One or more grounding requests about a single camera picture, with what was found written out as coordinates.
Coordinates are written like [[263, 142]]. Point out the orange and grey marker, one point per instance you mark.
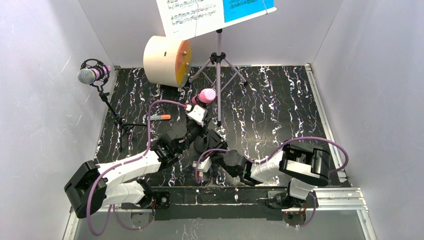
[[163, 117]]

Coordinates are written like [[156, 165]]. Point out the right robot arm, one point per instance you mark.
[[307, 165]]

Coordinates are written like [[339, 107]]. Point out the silver tripod music stand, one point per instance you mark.
[[216, 58]]

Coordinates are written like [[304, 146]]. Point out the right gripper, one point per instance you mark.
[[214, 143]]

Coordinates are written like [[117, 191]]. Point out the blue mesh microphone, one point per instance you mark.
[[92, 74]]

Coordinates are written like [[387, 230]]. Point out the blue sheet music page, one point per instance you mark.
[[236, 9]]

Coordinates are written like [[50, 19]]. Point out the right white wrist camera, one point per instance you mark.
[[204, 165]]

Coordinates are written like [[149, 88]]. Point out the pink microphone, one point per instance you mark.
[[206, 96]]

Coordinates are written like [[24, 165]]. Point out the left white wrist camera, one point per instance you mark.
[[196, 113]]

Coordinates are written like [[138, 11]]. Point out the cream and orange drum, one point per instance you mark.
[[166, 61]]

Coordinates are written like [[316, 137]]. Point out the white sheet music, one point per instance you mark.
[[186, 19]]

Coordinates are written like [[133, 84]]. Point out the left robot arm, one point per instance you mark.
[[118, 184]]

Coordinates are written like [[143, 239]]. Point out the aluminium frame rail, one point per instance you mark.
[[246, 202]]

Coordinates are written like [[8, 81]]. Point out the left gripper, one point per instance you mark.
[[193, 125]]

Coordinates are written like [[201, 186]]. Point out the black tripod mic stand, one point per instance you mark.
[[123, 127]]

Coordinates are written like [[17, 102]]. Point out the black round-base mic stand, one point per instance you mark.
[[202, 141]]

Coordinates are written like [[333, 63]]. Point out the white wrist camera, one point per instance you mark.
[[196, 113], [204, 165]]

